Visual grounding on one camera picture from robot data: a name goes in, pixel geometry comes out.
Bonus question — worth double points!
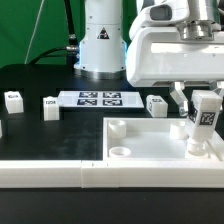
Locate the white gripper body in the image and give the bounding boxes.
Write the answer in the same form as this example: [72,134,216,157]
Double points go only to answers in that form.
[126,27,224,87]

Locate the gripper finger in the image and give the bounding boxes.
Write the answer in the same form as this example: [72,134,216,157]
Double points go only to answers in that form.
[210,81,224,99]
[169,82,188,117]

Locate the white square tabletop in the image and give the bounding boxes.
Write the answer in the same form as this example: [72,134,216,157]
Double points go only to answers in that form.
[103,118,224,162]

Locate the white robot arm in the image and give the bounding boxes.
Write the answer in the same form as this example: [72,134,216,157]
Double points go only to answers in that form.
[126,0,224,116]

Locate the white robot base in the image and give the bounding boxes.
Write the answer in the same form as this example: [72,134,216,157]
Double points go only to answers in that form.
[74,0,127,80]

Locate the white tag plate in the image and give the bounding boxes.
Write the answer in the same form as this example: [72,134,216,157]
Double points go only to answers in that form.
[58,91,144,108]

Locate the white U-shaped obstacle fence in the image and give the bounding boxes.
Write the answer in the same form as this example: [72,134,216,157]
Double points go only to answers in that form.
[0,159,224,188]

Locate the white part left edge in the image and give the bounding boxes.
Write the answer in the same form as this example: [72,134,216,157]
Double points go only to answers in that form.
[0,120,2,139]

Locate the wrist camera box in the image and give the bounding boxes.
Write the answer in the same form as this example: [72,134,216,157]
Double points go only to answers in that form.
[129,0,190,39]

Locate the black cables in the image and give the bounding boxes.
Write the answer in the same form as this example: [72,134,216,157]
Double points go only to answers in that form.
[28,0,80,65]

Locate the white cable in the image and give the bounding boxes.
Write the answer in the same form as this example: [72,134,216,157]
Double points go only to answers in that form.
[23,0,46,65]

